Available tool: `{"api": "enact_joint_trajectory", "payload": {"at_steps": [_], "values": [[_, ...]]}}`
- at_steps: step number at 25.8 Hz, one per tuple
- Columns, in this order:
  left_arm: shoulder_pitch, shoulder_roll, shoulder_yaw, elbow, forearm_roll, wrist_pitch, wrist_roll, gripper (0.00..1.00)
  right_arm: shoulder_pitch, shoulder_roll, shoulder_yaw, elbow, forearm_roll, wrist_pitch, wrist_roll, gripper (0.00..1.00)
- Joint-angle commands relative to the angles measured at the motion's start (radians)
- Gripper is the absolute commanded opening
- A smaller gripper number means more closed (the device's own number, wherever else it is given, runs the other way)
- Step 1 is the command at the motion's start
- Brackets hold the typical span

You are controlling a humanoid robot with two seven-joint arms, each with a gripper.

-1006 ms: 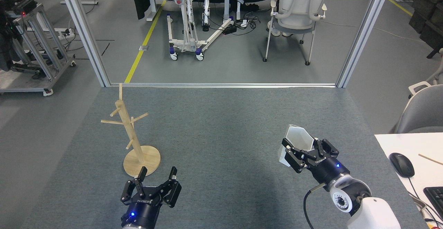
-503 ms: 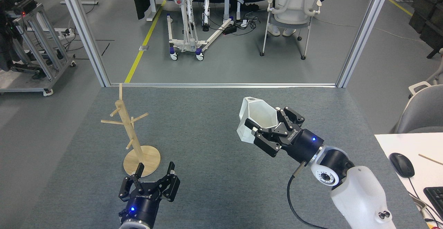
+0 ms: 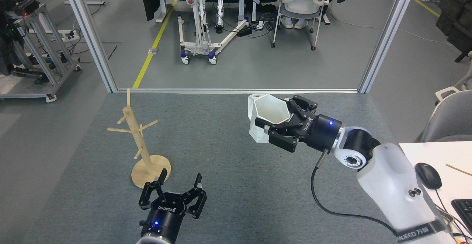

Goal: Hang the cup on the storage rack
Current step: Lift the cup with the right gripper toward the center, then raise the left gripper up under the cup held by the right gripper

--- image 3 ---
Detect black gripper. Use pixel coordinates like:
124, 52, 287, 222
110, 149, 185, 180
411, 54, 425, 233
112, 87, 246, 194
139, 168, 207, 239
264, 95, 343, 152

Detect white faceted cup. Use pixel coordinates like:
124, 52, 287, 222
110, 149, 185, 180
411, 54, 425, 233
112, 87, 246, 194
248, 94, 294, 144

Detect wooden cup rack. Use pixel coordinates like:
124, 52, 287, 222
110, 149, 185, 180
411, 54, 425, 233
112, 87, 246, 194
107, 88, 172, 190

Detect person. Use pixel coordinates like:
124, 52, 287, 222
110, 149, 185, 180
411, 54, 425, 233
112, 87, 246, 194
280, 15, 309, 30

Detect white wheeled lift stand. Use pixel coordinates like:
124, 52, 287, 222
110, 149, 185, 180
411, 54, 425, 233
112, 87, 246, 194
168, 0, 251, 66

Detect black computer mouse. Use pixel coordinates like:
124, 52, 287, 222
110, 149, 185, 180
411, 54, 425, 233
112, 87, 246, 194
414, 162, 442, 190

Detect grey office chair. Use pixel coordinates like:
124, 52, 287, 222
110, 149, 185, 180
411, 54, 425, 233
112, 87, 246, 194
417, 87, 472, 143

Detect white desk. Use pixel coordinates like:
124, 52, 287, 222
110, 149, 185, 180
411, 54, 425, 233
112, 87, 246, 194
399, 141, 472, 244

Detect thin wooden stick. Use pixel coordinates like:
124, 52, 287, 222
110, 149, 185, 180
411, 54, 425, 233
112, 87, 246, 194
445, 164, 472, 176

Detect black keyboard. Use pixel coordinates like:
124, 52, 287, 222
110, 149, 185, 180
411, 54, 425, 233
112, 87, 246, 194
451, 199, 472, 233

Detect black stacked crates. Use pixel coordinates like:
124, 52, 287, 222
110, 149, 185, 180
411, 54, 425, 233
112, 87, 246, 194
427, 0, 472, 63

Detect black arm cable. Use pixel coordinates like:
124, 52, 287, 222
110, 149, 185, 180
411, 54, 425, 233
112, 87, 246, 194
311, 149, 400, 234

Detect silver frame rail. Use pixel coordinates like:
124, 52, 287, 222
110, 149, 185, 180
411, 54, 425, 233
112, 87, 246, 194
118, 88, 360, 94

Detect silver frame post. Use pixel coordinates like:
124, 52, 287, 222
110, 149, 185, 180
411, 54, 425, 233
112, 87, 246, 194
358, 0, 421, 94
60, 0, 118, 93

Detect metal frame cart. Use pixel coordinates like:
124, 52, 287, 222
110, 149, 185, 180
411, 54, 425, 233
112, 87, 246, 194
0, 0, 81, 102

